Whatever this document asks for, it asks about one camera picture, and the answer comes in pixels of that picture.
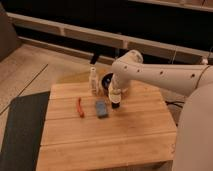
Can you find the black floor mat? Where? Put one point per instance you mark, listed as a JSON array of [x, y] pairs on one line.
[[23, 132]]

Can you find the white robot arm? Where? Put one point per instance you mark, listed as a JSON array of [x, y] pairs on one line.
[[194, 142]]

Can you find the black eraser block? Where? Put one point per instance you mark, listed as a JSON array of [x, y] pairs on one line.
[[115, 105]]

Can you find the white ceramic cup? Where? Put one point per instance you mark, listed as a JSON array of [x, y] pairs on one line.
[[115, 97]]

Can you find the blue sponge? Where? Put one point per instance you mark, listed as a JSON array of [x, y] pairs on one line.
[[101, 109]]

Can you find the white wall shelf rail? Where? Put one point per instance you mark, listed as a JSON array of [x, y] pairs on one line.
[[148, 47]]

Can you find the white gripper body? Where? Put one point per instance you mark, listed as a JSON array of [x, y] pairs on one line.
[[118, 85]]

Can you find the dark round bowl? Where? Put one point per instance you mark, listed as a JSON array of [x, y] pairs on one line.
[[106, 80]]

